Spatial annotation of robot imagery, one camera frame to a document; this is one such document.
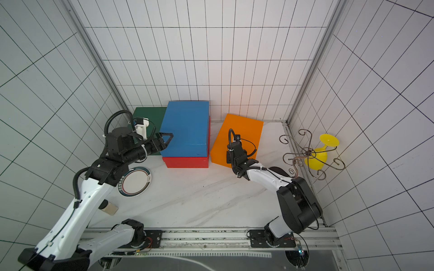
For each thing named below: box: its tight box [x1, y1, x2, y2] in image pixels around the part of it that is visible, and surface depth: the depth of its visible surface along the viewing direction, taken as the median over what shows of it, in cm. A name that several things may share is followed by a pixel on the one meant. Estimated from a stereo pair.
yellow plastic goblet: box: [304, 133, 340, 171], surface depth 69 cm
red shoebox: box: [162, 115, 211, 169], surface depth 96 cm
